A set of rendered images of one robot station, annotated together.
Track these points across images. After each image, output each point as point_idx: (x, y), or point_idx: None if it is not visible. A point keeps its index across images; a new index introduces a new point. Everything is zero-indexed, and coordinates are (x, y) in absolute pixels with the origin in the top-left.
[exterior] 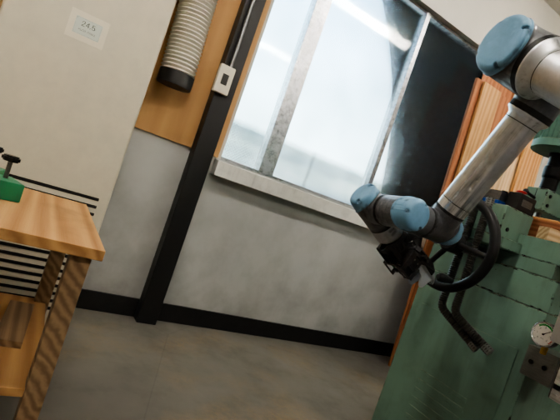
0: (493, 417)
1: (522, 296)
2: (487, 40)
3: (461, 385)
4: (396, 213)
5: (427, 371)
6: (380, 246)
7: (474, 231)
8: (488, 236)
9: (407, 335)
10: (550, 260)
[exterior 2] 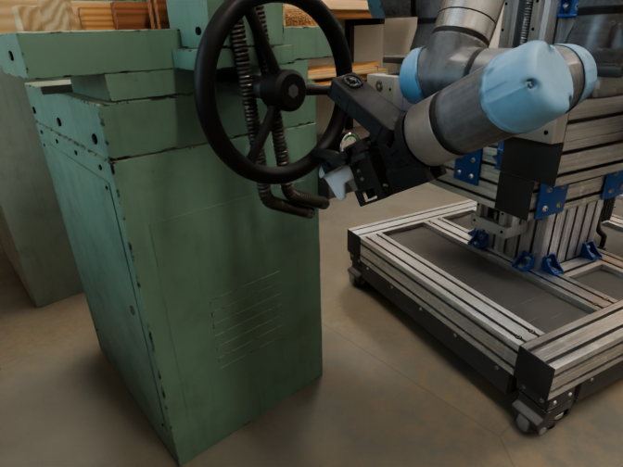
0: (308, 258)
1: (287, 118)
2: None
3: (267, 265)
4: (586, 92)
5: (219, 293)
6: (429, 171)
7: (247, 51)
8: (273, 52)
9: (154, 288)
10: (299, 55)
